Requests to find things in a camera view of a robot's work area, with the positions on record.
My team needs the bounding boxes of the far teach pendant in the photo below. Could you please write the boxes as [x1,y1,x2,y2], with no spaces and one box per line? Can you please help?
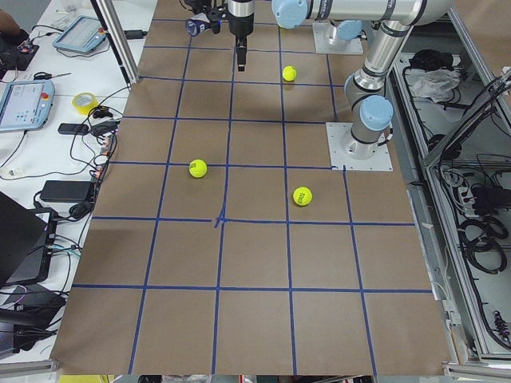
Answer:
[53,15,106,53]

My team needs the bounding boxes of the tennis ball centre left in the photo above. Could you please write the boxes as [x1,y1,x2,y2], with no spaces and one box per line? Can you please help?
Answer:
[188,159,208,179]

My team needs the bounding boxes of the teach pendant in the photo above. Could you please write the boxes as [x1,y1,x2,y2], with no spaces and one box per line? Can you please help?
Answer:
[53,15,106,53]
[1,80,55,132]

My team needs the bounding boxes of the yellow tape roll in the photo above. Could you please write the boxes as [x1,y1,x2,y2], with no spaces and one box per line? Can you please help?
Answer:
[72,92,99,116]

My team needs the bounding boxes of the black laptop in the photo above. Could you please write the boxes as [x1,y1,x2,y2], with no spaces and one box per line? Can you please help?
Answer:
[1,193,57,286]

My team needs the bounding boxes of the black power adapter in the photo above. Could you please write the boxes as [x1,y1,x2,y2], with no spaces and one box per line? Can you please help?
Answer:
[40,180,92,203]

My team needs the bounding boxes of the tennis ball upper middle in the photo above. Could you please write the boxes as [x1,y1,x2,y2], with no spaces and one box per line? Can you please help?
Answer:
[282,65,298,82]

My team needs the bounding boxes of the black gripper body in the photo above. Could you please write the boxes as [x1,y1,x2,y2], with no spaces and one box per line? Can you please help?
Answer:
[228,14,255,38]

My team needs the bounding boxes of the crumpled white cloth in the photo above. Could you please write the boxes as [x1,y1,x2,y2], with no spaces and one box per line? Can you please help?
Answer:
[410,69,461,103]

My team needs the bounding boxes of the near teach pendant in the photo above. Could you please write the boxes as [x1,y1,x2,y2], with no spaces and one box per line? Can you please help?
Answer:
[1,80,55,132]

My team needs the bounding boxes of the black phone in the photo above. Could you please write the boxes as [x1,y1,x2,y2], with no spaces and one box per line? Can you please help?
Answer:
[57,123,89,136]

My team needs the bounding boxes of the tennis ball with black print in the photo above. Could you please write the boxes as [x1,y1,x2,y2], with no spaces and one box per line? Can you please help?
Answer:
[292,186,313,207]

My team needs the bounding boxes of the white blue tennis ball can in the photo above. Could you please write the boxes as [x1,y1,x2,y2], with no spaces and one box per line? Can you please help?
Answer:
[184,18,211,37]

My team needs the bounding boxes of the aluminium frame post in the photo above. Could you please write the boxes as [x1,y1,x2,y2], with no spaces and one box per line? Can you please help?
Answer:
[90,0,139,86]

